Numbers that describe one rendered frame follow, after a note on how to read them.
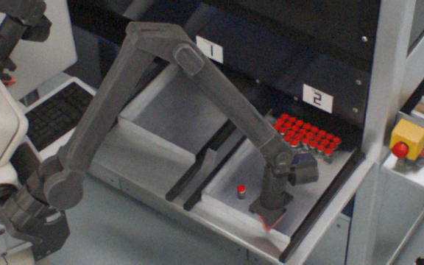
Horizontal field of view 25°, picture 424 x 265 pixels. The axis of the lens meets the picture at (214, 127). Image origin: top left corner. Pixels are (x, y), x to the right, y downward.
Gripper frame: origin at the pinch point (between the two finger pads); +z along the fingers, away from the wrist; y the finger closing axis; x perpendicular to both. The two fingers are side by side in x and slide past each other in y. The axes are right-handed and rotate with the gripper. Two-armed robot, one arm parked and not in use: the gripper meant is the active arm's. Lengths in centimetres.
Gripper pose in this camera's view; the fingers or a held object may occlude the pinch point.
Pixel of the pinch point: (266, 227)
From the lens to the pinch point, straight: 230.8
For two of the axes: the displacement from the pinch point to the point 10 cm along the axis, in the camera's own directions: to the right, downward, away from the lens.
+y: 6.1, -4.9, 6.3
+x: -7.9, -4.4, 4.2
